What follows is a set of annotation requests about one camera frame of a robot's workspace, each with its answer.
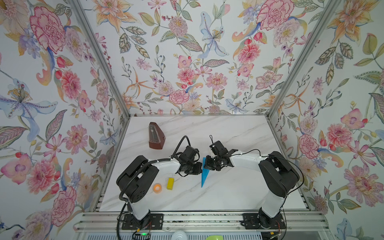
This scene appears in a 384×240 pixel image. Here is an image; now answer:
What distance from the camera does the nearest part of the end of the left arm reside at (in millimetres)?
716

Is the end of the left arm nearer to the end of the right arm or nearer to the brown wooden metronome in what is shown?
the end of the right arm

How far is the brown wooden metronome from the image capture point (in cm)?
93

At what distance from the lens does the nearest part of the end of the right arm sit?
2.35 ft

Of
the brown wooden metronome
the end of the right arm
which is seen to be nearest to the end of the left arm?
the end of the right arm
